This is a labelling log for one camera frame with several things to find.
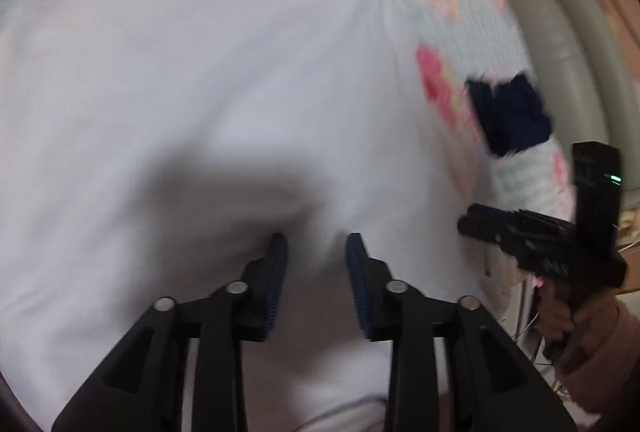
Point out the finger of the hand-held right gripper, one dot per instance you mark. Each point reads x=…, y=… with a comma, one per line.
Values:
x=487, y=224

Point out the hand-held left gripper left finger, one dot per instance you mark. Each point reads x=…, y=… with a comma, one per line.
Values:
x=276, y=262

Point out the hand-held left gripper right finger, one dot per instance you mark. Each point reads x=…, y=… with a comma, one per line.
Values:
x=356, y=272

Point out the white shirt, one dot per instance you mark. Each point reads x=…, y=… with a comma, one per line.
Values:
x=210, y=71

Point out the person's right hand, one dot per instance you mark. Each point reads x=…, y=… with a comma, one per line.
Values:
x=551, y=317

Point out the navy folded garment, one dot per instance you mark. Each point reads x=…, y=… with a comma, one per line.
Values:
x=510, y=111

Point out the grey padded bed headboard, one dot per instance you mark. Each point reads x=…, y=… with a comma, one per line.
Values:
x=565, y=51

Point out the blue checked printed blanket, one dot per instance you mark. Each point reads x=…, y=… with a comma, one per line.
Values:
x=450, y=31

